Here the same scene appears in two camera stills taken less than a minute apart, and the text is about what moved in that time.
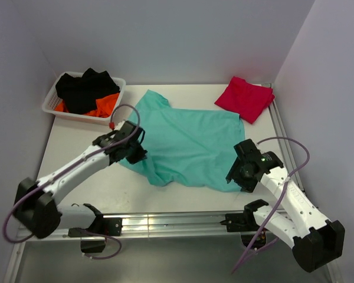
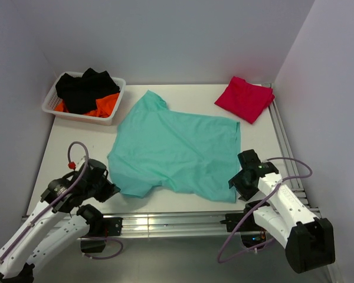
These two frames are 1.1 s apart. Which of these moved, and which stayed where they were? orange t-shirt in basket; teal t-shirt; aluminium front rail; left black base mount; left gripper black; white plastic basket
Moved: left gripper black; teal t-shirt
Stayed: orange t-shirt in basket; left black base mount; aluminium front rail; white plastic basket
